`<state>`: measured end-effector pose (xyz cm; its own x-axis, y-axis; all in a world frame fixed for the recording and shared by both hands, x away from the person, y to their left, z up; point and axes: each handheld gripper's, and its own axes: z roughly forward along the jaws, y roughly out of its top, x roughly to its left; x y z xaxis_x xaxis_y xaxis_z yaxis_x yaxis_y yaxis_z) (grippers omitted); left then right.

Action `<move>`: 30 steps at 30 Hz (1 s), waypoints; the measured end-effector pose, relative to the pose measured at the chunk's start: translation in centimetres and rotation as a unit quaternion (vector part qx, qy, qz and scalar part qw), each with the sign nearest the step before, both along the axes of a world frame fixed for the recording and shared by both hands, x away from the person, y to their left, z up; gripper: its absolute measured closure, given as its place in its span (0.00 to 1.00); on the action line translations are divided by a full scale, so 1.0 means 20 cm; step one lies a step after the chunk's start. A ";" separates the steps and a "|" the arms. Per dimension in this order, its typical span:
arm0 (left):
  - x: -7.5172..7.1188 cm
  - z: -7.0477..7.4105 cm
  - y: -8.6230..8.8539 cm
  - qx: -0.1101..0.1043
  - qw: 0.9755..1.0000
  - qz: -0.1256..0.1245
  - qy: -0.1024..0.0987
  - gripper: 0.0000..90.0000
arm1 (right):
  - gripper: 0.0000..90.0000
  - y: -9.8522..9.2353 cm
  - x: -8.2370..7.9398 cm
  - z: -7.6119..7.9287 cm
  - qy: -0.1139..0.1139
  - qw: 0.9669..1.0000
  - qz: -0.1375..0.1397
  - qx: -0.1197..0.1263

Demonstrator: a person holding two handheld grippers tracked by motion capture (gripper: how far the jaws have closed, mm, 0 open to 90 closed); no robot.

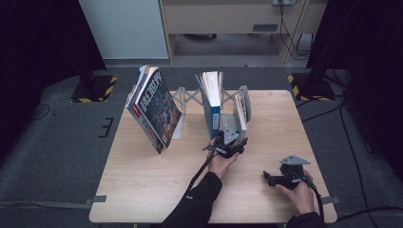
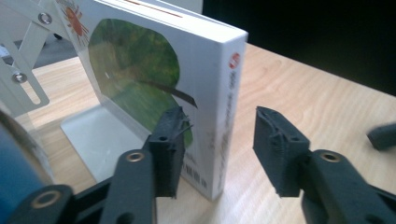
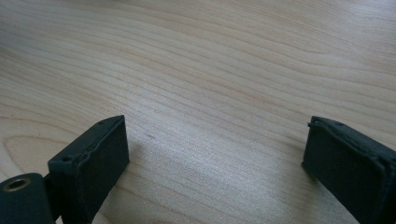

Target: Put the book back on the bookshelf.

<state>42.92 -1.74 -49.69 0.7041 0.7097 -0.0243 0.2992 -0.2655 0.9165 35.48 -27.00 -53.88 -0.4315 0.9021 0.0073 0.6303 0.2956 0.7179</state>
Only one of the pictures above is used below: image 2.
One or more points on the black curtain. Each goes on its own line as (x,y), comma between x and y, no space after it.
(311,31)

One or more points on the white expandable metal bookend rack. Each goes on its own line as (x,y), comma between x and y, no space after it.
(93,140)

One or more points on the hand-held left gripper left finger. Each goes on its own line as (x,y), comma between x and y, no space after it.
(165,161)

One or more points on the white caterpillar picture book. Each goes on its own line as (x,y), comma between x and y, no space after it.
(211,93)

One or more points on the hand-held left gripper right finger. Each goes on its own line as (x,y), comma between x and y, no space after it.
(280,155)

